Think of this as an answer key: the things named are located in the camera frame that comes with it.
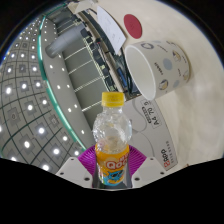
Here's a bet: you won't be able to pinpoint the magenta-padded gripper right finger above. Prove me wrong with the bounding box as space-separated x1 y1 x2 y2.
127 144 168 188

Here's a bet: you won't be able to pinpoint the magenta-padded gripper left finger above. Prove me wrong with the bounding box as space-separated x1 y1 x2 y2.
54 144 100 188

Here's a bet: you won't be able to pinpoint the yellow-capped orange-label drink bottle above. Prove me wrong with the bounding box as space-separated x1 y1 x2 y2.
92 91 133 187

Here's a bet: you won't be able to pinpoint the ceiling lights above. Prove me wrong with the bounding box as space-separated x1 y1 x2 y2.
0 16 88 173

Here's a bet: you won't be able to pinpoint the white patterned mug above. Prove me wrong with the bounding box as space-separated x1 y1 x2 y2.
123 40 192 102

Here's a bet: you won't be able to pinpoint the long curved conference desk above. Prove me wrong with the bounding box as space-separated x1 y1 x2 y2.
68 1 126 93

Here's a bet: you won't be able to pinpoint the flat round red coaster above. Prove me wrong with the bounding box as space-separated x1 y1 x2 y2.
123 13 143 40

